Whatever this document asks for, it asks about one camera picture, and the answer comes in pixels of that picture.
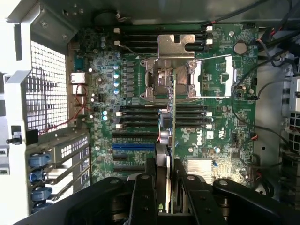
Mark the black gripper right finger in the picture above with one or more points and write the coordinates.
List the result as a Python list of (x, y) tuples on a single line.
[(199, 201)]

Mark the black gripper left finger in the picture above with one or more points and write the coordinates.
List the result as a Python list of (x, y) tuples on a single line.
[(143, 199)]

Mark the silver finned chipset heatsink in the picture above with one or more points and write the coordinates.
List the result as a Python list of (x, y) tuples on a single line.
[(200, 171)]

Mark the long black expansion slot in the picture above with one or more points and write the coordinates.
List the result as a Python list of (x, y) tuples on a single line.
[(129, 168), (136, 134)]

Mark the short black expansion slot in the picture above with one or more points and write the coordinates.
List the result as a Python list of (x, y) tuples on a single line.
[(120, 157)]

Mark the blue expansion slot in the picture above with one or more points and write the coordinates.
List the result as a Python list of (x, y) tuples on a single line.
[(133, 147)]

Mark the black RAM slot white latches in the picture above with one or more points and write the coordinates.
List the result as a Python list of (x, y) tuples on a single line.
[(159, 29), (140, 42), (140, 126), (140, 114)]

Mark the green Dell motherboard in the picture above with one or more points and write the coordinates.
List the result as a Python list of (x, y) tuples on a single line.
[(225, 122)]

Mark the perforated metal slot cover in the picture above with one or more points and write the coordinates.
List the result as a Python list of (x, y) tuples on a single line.
[(70, 147)]

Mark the blue card retention clip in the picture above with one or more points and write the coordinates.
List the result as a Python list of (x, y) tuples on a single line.
[(41, 207), (42, 194), (38, 159), (38, 177)]

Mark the metal CPU socket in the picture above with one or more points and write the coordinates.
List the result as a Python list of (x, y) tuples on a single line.
[(161, 79)]

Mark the silver ethernet port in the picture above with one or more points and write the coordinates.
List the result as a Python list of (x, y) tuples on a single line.
[(77, 77)]

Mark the black plunger latch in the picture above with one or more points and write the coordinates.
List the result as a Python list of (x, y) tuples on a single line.
[(15, 138)]

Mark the perforated metal fan grille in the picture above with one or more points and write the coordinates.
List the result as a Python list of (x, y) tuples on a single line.
[(47, 93)]

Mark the metal socket cover plate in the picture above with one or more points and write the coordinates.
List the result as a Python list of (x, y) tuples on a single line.
[(171, 47)]

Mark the silver coin cell battery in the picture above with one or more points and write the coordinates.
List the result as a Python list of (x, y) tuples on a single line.
[(240, 48)]

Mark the grey open PC case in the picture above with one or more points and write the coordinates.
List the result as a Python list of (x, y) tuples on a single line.
[(23, 93)]

